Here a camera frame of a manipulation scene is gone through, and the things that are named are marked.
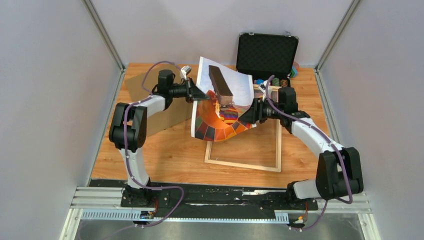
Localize black poker chip case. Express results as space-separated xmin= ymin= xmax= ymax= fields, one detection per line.
xmin=235 ymin=32 xmax=299 ymax=86

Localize grey slotted cable duct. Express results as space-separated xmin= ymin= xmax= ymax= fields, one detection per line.
xmin=80 ymin=209 xmax=290 ymax=224

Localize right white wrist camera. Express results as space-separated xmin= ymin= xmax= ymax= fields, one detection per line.
xmin=258 ymin=83 xmax=269 ymax=98

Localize brown cardboard backing board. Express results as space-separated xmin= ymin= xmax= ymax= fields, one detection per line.
xmin=124 ymin=64 xmax=193 ymax=136

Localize green chip stack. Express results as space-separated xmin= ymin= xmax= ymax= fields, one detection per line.
xmin=271 ymin=77 xmax=281 ymax=87

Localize blue orange chip stack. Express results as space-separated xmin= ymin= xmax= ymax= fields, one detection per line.
xmin=280 ymin=79 xmax=290 ymax=88

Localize light wooden picture frame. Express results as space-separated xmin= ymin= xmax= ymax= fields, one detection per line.
xmin=192 ymin=89 xmax=282 ymax=173

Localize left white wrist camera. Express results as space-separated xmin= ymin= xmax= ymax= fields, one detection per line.
xmin=180 ymin=65 xmax=192 ymax=80

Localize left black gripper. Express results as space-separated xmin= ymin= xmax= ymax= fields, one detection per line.
xmin=169 ymin=77 xmax=210 ymax=104

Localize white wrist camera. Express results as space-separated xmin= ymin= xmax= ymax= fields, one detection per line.
xmin=258 ymin=83 xmax=269 ymax=98
xmin=180 ymin=65 xmax=192 ymax=80

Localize colourful balloon photo print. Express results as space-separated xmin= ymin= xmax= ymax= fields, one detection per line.
xmin=190 ymin=56 xmax=257 ymax=142

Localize colourful objects behind case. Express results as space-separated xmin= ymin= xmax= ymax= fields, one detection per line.
xmin=290 ymin=61 xmax=300 ymax=78

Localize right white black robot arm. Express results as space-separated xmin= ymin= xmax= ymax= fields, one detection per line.
xmin=240 ymin=84 xmax=364 ymax=209

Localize aluminium front rail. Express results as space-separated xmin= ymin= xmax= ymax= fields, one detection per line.
xmin=70 ymin=185 xmax=372 ymax=214

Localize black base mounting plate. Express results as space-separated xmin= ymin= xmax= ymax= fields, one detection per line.
xmin=120 ymin=180 xmax=320 ymax=220

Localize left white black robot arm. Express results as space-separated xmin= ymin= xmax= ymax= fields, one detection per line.
xmin=108 ymin=65 xmax=208 ymax=207

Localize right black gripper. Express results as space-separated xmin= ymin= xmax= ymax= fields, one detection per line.
xmin=238 ymin=97 xmax=284 ymax=124

